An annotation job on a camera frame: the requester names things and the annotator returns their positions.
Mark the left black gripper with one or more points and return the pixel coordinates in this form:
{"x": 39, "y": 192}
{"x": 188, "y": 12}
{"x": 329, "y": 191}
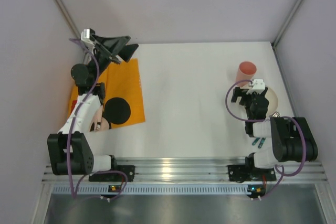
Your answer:
{"x": 105, "y": 50}

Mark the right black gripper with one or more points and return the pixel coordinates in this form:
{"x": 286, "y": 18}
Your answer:
{"x": 241, "y": 98}

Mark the pink plastic cup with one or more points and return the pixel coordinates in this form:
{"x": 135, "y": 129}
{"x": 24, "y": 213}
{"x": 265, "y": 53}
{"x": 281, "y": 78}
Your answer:
{"x": 245, "y": 72}

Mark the orange Mickey Mouse placemat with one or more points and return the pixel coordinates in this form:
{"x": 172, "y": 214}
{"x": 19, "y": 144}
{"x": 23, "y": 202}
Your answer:
{"x": 122, "y": 105}

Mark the cream round plate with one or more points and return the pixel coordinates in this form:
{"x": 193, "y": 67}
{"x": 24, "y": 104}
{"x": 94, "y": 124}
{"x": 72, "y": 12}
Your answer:
{"x": 273, "y": 101}

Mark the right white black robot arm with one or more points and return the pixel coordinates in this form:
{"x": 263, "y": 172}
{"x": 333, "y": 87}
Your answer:
{"x": 291, "y": 138}

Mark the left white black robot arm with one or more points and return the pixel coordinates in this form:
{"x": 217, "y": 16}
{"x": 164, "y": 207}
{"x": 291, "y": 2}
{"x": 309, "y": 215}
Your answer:
{"x": 69, "y": 151}

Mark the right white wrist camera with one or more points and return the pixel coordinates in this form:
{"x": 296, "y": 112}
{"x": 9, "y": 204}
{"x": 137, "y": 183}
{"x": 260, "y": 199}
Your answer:
{"x": 256, "y": 86}

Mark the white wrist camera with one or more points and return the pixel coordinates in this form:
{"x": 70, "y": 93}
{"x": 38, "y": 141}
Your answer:
{"x": 256, "y": 86}
{"x": 86, "y": 35}

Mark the silver fork teal handle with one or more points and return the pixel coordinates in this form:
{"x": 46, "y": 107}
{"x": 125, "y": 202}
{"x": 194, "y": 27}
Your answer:
{"x": 276, "y": 114}

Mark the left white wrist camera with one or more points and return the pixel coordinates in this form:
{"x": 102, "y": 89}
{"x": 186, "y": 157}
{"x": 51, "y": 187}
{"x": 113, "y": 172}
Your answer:
{"x": 86, "y": 35}

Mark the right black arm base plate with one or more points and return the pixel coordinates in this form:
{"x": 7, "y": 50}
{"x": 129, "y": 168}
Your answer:
{"x": 242, "y": 173}

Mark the left aluminium frame post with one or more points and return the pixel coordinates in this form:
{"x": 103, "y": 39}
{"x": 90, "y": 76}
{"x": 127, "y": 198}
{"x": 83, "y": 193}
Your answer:
{"x": 67, "y": 18}

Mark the aluminium frame post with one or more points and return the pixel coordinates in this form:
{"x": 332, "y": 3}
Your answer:
{"x": 286, "y": 23}
{"x": 67, "y": 18}

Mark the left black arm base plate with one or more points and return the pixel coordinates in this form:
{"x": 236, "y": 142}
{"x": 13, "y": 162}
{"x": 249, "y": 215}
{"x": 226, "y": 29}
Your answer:
{"x": 122, "y": 174}

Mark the aluminium mounting rail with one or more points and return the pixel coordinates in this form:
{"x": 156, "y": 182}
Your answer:
{"x": 198, "y": 170}

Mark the right aluminium frame post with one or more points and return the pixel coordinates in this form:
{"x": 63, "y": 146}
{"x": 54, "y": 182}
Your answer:
{"x": 286, "y": 23}

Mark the slotted grey cable duct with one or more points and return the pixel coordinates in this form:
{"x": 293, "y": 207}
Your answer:
{"x": 166, "y": 189}

